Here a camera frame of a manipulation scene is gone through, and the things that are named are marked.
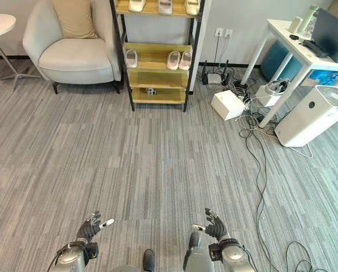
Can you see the white cardboard box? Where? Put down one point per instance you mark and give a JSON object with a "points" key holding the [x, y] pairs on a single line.
{"points": [[227, 105]]}

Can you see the small black item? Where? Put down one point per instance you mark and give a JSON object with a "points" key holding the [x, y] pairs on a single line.
{"points": [[294, 37]]}

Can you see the router with black antennas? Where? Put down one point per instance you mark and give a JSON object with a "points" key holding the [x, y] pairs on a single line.
{"points": [[215, 78]]}

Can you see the blue pouf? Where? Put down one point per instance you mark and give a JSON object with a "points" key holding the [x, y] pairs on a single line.
{"points": [[279, 62]]}

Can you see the small grey object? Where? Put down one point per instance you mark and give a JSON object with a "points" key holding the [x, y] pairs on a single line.
{"points": [[151, 91]]}

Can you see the white round side table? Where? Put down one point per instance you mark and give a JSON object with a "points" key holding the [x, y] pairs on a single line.
{"points": [[1, 25]]}

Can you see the wooden black-framed shoe rack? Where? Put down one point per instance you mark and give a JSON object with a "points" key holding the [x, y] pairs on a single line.
{"points": [[157, 76]]}

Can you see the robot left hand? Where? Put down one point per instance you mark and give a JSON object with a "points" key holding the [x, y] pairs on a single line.
{"points": [[86, 228]]}

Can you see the robot left silver arm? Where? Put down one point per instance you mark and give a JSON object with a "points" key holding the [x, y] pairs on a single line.
{"points": [[69, 256]]}

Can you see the cream upholstered armchair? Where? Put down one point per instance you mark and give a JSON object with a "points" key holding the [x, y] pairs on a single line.
{"points": [[72, 59]]}

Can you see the robot right silver leg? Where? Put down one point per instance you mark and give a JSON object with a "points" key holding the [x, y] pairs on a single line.
{"points": [[196, 255]]}

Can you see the white air purifier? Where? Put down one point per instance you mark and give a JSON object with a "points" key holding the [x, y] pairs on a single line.
{"points": [[310, 119]]}

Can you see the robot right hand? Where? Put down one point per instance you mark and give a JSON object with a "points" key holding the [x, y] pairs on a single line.
{"points": [[217, 226]]}

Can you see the dark laptop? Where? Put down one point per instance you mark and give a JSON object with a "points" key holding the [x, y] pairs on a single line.
{"points": [[329, 34]]}

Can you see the robot right silver arm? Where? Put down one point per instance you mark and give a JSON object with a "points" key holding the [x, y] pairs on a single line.
{"points": [[234, 256]]}

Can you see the white headset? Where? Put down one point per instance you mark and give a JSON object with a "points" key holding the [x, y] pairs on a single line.
{"points": [[278, 85]]}

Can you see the pale green bottle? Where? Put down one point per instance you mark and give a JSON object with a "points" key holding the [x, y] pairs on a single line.
{"points": [[308, 18]]}

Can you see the robot left dark foot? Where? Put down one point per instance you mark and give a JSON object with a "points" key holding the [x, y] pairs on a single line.
{"points": [[148, 259]]}

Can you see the small white box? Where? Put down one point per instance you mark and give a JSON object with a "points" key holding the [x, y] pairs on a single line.
{"points": [[268, 97]]}

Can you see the white desk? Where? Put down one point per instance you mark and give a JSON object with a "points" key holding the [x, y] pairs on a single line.
{"points": [[293, 48]]}

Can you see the black controller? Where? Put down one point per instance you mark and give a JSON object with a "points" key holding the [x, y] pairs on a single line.
{"points": [[315, 47]]}

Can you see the beige cushion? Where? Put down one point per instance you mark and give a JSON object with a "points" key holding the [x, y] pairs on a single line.
{"points": [[75, 20]]}

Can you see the cream slipper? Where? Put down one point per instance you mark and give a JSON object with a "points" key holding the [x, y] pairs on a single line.
{"points": [[137, 5], [191, 6]]}

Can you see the white cup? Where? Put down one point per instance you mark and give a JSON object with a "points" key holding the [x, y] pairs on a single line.
{"points": [[295, 24]]}

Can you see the white wall socket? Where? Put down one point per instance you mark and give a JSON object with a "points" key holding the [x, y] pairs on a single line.
{"points": [[228, 33], [219, 32]]}

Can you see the blue bag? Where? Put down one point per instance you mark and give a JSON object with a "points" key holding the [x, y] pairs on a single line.
{"points": [[326, 77]]}

